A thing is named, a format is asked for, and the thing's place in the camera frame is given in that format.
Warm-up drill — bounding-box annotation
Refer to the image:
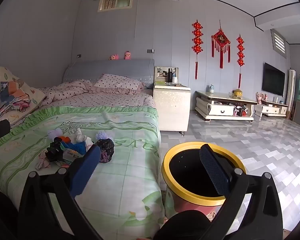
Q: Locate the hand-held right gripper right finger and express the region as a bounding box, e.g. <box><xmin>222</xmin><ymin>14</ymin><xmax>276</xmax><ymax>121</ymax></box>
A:
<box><xmin>197</xmin><ymin>143</ymin><xmax>283</xmax><ymax>240</ymax></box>

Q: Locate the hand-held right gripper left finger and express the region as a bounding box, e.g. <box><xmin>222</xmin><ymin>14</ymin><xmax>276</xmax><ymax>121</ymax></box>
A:
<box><xmin>17</xmin><ymin>144</ymin><xmax>101</xmax><ymax>240</ymax></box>

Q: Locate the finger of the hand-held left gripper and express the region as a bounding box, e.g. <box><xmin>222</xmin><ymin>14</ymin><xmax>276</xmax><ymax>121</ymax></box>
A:
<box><xmin>0</xmin><ymin>119</ymin><xmax>11</xmax><ymax>153</ymax></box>

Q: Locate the white blue printed packet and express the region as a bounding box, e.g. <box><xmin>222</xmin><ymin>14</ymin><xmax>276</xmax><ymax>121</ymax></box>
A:
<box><xmin>62</xmin><ymin>148</ymin><xmax>84</xmax><ymax>162</ymax></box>

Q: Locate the blue cloth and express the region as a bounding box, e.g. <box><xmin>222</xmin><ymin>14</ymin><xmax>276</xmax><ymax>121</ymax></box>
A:
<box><xmin>61</xmin><ymin>140</ymin><xmax>87</xmax><ymax>155</ymax></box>

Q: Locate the black plastic bag bundle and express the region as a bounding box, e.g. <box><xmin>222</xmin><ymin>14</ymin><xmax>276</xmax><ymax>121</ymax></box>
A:
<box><xmin>94</xmin><ymin>138</ymin><xmax>115</xmax><ymax>163</ymax></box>

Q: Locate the yellow-rimmed trash bin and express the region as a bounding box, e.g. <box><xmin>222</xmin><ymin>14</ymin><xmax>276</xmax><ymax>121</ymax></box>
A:
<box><xmin>161</xmin><ymin>142</ymin><xmax>248</xmax><ymax>220</ymax></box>

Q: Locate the pink cloth scrap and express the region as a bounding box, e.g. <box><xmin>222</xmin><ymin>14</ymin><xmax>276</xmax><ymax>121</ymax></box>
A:
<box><xmin>35</xmin><ymin>150</ymin><xmax>51</xmax><ymax>170</ymax></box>

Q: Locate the white purple pompom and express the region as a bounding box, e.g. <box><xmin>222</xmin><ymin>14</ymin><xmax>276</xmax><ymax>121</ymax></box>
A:
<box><xmin>47</xmin><ymin>128</ymin><xmax>63</xmax><ymax>139</ymax></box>

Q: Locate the stack of folded clothes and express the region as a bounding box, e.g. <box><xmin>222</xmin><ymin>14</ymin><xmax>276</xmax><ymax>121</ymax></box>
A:
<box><xmin>0</xmin><ymin>80</ymin><xmax>32</xmax><ymax>120</ymax></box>

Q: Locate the green patterned quilt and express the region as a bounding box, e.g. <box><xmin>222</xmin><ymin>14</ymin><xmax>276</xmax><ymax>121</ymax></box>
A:
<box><xmin>0</xmin><ymin>105</ymin><xmax>165</xmax><ymax>230</ymax></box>

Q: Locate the white coffee table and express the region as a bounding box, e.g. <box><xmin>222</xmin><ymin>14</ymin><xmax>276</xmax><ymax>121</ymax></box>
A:
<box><xmin>194</xmin><ymin>90</ymin><xmax>258</xmax><ymax>122</ymax></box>

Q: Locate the red bag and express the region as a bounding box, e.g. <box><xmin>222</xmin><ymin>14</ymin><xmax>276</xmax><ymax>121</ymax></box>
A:
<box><xmin>236</xmin><ymin>105</ymin><xmax>248</xmax><ymax>117</ymax></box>

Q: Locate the pink polka-dot bed sheet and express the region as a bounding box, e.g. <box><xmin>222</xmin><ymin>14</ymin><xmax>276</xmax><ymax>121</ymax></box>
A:
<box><xmin>49</xmin><ymin>92</ymin><xmax>157</xmax><ymax>111</ymax></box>

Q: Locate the white nightstand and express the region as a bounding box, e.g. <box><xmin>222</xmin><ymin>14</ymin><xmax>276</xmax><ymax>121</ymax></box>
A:
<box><xmin>153</xmin><ymin>84</ymin><xmax>191</xmax><ymax>133</ymax></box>

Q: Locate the pink polka-dot duvet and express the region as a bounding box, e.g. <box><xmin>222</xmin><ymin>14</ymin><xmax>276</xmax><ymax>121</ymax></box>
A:
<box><xmin>37</xmin><ymin>79</ymin><xmax>95</xmax><ymax>108</ymax></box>

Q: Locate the white tv cabinet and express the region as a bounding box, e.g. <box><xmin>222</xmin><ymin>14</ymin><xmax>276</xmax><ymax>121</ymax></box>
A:
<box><xmin>255</xmin><ymin>100</ymin><xmax>289</xmax><ymax>117</ymax></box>

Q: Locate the pink polka-dot pillow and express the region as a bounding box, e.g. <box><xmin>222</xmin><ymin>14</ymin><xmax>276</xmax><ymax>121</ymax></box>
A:
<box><xmin>91</xmin><ymin>74</ymin><xmax>145</xmax><ymax>95</ymax></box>

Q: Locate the grey bed headboard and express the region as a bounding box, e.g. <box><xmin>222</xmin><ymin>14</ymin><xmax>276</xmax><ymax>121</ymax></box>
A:
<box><xmin>62</xmin><ymin>59</ymin><xmax>155</xmax><ymax>89</ymax></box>

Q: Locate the black flat television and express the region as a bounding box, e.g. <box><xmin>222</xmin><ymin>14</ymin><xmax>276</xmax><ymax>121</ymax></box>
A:
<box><xmin>262</xmin><ymin>62</ymin><xmax>286</xmax><ymax>97</ymax></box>

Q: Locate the cream desktop organizer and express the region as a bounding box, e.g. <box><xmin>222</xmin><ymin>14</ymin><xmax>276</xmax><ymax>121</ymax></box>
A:
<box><xmin>154</xmin><ymin>66</ymin><xmax>179</xmax><ymax>85</ymax></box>

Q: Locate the long red knot decoration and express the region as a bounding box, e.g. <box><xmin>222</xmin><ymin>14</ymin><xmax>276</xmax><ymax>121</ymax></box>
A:
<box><xmin>192</xmin><ymin>19</ymin><xmax>205</xmax><ymax>80</ymax></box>
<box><xmin>236</xmin><ymin>34</ymin><xmax>245</xmax><ymax>89</ymax></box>

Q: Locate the red diamond tassel decoration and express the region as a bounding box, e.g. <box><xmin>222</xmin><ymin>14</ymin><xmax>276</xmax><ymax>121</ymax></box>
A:
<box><xmin>211</xmin><ymin>20</ymin><xmax>231</xmax><ymax>69</ymax></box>

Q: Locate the louvred window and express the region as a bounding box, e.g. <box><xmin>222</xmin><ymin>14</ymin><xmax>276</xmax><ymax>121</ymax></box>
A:
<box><xmin>271</xmin><ymin>29</ymin><xmax>286</xmax><ymax>55</ymax></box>

